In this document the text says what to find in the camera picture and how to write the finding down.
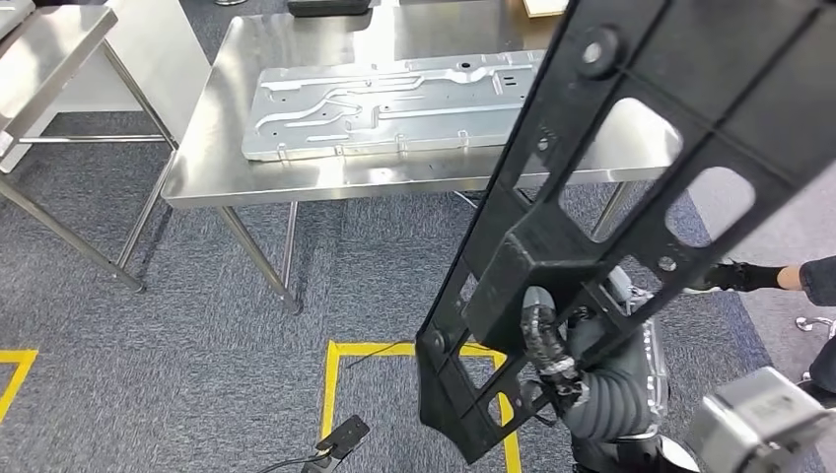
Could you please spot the stamped grey metal plate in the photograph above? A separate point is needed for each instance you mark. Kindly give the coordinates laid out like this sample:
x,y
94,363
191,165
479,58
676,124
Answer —
x,y
392,130

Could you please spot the small stainless steel table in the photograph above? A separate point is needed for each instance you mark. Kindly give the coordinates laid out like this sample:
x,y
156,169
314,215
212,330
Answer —
x,y
46,59

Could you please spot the person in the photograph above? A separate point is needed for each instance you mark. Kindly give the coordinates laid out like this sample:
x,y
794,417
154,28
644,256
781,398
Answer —
x,y
816,277

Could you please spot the stainless steel workbench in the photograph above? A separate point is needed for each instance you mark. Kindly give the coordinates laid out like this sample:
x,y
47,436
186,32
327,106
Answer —
x,y
215,130

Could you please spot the black plastic bracket part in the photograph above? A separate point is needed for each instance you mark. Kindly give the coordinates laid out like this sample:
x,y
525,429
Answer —
x,y
718,78

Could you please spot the chrome chair base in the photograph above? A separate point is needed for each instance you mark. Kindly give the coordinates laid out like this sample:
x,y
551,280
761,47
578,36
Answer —
x,y
813,321

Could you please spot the black flat box on robot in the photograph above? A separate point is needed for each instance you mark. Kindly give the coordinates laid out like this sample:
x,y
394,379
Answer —
x,y
346,434

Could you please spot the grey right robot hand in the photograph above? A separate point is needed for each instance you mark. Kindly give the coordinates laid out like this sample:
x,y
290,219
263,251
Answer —
x,y
542,339

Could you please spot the yellow floor tape square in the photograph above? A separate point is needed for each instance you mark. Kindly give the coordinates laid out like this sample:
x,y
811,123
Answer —
x,y
19,356
333,391

